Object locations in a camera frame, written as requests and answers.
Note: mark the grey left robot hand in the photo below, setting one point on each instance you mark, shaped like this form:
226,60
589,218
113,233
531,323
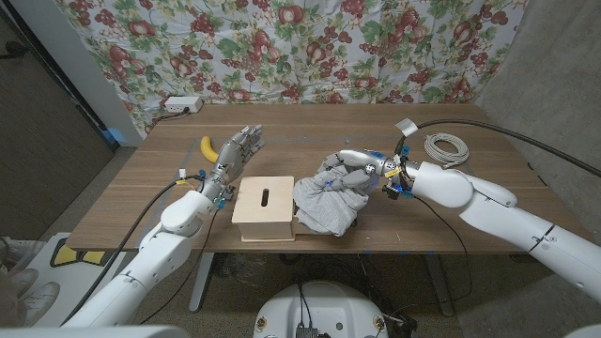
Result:
232,157

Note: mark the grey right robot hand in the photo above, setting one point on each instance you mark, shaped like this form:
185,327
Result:
371,162

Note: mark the grey shirt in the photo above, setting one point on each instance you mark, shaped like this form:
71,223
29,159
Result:
324,209

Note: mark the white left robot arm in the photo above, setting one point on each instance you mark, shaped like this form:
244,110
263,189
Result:
159,249

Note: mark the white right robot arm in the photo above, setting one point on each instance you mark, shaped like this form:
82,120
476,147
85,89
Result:
507,216

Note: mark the yellow banana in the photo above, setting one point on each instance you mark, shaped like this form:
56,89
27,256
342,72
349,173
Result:
208,149

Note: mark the wooden box with slot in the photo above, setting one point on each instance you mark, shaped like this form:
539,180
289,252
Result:
260,220

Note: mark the white power strip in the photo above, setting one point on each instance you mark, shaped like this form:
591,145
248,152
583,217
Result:
180,103

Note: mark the blue object on floor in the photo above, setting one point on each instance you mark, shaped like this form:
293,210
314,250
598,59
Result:
114,135

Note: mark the floral fruit print backdrop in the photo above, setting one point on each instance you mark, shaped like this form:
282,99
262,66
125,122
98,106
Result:
291,51

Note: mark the grey table leg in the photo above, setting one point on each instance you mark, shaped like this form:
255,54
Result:
201,284
440,286

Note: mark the white robot torso base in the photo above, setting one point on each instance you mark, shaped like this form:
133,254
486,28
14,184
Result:
328,310

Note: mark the dark brown door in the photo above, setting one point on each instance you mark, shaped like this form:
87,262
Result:
42,141

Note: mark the white and yellow floor base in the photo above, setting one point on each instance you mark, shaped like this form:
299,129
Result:
75,272

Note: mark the white robot chest edge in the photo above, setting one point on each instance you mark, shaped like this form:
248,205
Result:
94,332

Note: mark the white shoe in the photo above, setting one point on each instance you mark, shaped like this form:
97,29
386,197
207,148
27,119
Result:
42,300
26,279

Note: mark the brown trouser leg of person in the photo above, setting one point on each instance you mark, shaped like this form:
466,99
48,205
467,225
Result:
7,305

